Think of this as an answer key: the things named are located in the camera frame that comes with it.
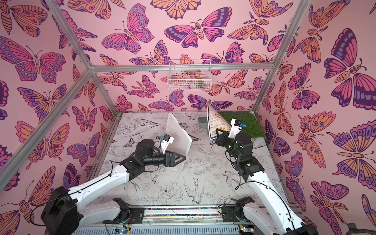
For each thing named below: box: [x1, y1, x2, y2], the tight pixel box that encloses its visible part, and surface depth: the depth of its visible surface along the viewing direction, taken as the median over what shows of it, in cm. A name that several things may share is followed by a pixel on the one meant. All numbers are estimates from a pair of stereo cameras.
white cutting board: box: [164, 113, 192, 172], surface depth 76 cm
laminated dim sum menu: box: [207, 104, 231, 141], surface depth 77 cm
